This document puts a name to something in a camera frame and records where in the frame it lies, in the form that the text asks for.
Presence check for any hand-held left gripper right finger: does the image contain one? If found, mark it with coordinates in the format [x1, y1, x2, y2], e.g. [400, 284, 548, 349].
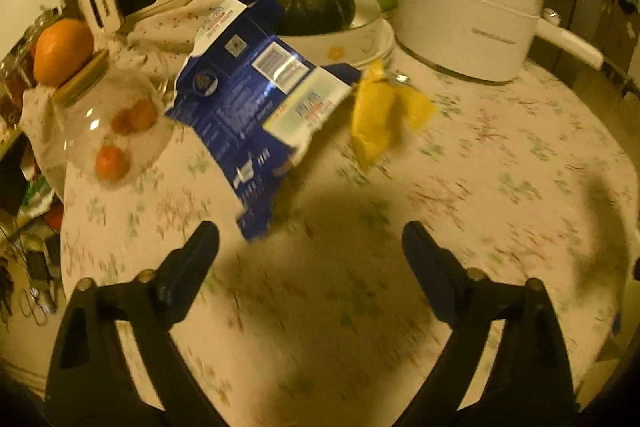
[395, 222, 581, 427]

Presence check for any blue carton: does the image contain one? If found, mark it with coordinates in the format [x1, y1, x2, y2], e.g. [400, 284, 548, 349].
[165, 0, 361, 242]

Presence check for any white electric pot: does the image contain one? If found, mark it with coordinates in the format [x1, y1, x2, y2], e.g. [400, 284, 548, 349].
[390, 0, 606, 82]

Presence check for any cardboard box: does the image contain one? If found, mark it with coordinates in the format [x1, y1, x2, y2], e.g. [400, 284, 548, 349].
[602, 0, 640, 58]

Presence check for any stack of white bowls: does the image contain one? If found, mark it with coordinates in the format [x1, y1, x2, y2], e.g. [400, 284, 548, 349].
[277, 0, 396, 68]

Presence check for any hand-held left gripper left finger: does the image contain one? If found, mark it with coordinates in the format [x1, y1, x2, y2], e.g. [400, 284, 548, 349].
[45, 222, 228, 427]

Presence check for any small orange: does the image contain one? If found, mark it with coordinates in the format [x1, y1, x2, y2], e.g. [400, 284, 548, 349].
[111, 109, 133, 135]
[129, 99, 157, 130]
[95, 146, 128, 182]

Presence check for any yellow wrapper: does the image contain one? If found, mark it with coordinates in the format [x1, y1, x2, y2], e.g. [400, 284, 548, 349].
[350, 59, 437, 170]

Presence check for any large orange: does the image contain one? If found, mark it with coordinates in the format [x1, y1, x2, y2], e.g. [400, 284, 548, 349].
[33, 19, 96, 88]

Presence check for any dark green squash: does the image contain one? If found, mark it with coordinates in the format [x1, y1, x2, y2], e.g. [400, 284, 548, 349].
[274, 0, 357, 36]

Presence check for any glass jar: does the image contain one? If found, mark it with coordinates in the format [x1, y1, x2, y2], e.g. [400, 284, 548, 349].
[52, 49, 173, 188]

